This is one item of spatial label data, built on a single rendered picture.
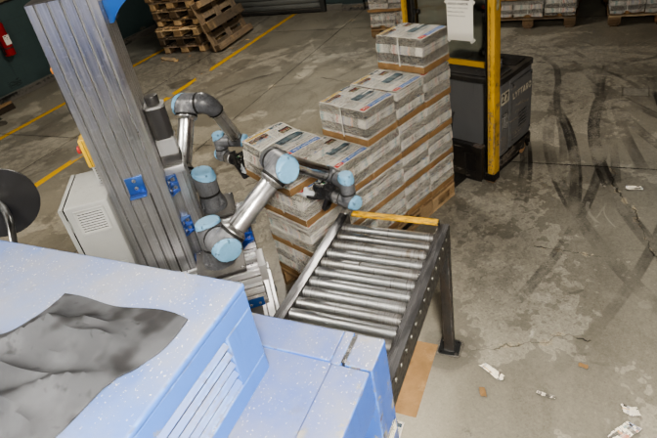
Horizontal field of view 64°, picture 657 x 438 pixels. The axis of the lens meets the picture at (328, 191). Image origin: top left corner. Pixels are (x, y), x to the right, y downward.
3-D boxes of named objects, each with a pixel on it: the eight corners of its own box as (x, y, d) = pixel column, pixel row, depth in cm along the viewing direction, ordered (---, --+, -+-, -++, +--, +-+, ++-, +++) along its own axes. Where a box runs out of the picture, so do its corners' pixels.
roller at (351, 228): (343, 229, 262) (342, 220, 260) (438, 240, 243) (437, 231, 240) (340, 235, 258) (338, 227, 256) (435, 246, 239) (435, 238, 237)
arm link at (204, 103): (215, 86, 280) (250, 135, 322) (197, 87, 283) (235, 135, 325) (210, 105, 275) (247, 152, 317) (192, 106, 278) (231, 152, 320)
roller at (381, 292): (312, 281, 233) (310, 273, 230) (416, 298, 214) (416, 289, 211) (307, 288, 229) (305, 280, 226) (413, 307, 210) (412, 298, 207)
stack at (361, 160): (284, 284, 349) (254, 176, 306) (392, 198, 414) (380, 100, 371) (325, 307, 324) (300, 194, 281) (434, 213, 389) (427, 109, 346)
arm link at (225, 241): (217, 254, 236) (289, 155, 239) (232, 270, 225) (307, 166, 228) (197, 242, 228) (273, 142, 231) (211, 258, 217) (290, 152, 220)
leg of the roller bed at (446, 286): (445, 342, 287) (439, 242, 252) (456, 344, 285) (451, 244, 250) (443, 350, 283) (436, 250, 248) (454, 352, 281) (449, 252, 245)
